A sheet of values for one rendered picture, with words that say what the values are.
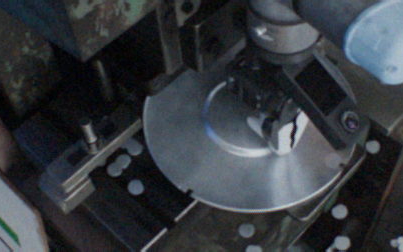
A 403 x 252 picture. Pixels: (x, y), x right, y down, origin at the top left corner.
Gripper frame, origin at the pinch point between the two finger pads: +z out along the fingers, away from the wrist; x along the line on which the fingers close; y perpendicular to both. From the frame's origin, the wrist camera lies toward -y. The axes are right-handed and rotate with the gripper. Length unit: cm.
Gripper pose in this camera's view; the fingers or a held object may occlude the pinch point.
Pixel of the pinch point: (288, 149)
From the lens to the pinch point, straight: 77.1
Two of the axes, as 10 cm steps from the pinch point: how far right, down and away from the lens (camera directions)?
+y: -7.2, -5.4, 4.4
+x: -6.9, 6.1, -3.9
